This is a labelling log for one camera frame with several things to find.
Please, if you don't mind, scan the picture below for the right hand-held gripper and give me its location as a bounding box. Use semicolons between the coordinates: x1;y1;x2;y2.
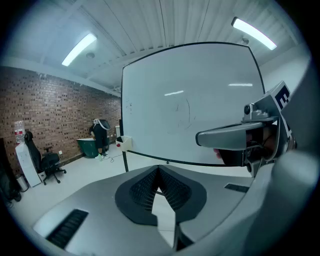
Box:
195;80;298;179

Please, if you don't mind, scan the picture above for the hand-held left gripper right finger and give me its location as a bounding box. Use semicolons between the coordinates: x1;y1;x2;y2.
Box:
159;164;254;252

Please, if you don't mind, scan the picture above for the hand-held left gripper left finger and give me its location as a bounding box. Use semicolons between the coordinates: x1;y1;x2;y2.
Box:
32;164;174;256

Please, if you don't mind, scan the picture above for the cream plastic box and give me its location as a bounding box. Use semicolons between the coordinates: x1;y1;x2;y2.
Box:
115;134;133;152

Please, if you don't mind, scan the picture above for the white whiteboard on stand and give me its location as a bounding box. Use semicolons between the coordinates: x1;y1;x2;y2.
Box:
120;41;266;173

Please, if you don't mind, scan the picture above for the green bathtub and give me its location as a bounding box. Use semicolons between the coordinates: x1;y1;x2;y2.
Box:
76;136;111;158

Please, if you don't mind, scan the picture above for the black office chair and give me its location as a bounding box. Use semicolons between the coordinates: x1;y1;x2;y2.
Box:
24;131;67;186

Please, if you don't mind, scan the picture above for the metal trash can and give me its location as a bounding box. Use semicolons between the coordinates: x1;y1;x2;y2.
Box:
14;173;30;193

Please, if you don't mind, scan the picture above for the white water dispenser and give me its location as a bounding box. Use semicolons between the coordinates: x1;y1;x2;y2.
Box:
13;120;43;188

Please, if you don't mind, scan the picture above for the ceiling tube light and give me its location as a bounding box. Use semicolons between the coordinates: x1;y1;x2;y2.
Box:
231;16;278;51
61;33;98;67

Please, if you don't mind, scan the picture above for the black floor cable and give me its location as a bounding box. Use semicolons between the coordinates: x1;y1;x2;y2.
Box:
103;153;123;163

